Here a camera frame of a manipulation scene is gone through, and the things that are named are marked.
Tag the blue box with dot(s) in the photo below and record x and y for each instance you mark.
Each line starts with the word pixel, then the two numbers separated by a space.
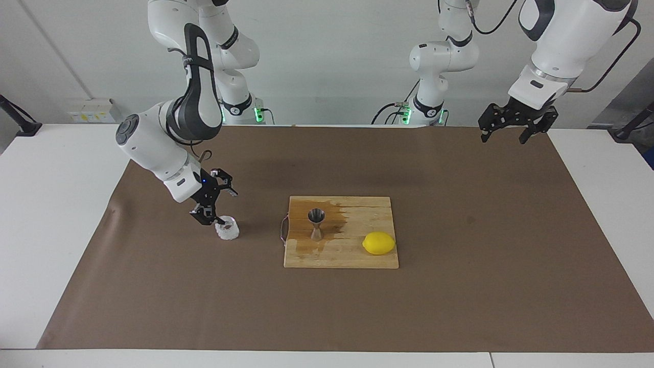
pixel 650 158

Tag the wooden cutting board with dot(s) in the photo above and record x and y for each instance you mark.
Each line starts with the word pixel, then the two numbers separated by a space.
pixel 347 255

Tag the steel double jigger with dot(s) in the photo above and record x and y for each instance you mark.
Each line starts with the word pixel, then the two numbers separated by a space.
pixel 316 217

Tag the small white glass cup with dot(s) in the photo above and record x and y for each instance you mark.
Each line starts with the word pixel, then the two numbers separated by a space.
pixel 228 231

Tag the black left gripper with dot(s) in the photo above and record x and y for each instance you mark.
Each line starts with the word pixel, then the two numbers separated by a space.
pixel 526 115

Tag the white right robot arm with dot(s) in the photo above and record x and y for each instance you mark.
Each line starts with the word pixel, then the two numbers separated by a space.
pixel 148 148

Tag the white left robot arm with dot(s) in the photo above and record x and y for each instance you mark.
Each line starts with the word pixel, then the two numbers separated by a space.
pixel 567 41

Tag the brown paper table mat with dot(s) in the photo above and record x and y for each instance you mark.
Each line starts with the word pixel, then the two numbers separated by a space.
pixel 153 286

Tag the yellow lemon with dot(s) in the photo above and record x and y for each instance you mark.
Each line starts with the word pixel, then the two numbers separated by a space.
pixel 379 243

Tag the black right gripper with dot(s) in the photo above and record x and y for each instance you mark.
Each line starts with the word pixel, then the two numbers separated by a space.
pixel 210 191

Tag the white wall socket box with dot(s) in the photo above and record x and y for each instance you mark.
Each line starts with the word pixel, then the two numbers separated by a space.
pixel 92 111

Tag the black clamp stand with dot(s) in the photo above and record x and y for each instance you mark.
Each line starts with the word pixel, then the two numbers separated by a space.
pixel 28 128
pixel 626 133

